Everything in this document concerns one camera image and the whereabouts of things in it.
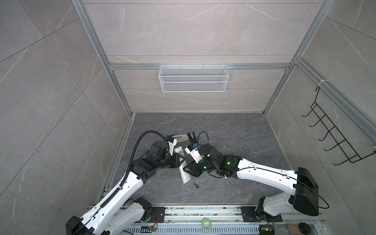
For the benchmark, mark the green round sticker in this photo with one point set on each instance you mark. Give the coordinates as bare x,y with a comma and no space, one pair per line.
206,224

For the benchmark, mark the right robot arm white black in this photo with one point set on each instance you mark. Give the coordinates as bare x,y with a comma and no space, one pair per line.
299,189

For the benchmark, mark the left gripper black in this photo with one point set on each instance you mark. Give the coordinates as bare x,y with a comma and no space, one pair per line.
176,162

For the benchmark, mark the white wire mesh basket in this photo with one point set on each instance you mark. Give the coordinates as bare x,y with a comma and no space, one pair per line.
193,78

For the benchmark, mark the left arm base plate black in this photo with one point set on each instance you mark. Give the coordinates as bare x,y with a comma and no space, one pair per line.
152,214

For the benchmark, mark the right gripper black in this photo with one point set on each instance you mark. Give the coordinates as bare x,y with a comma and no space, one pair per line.
194,169

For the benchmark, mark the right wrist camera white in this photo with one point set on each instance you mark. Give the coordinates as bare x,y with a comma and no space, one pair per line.
192,150

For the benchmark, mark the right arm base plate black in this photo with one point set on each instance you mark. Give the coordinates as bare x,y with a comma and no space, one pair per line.
251,214

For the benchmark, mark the white remote control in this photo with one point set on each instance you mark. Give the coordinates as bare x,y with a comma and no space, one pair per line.
185,176

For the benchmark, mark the black round cap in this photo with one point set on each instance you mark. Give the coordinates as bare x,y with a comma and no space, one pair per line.
304,228

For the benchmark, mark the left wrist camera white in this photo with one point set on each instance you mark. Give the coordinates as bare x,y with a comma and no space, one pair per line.
172,142

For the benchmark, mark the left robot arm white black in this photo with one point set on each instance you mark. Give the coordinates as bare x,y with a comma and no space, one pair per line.
106,217

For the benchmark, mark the grey black stapler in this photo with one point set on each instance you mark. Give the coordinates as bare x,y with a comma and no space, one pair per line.
179,138

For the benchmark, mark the black wire hook rack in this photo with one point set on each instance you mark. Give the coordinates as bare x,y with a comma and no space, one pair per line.
332,130

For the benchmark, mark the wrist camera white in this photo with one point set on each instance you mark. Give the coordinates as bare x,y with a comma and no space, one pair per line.
172,142
192,150

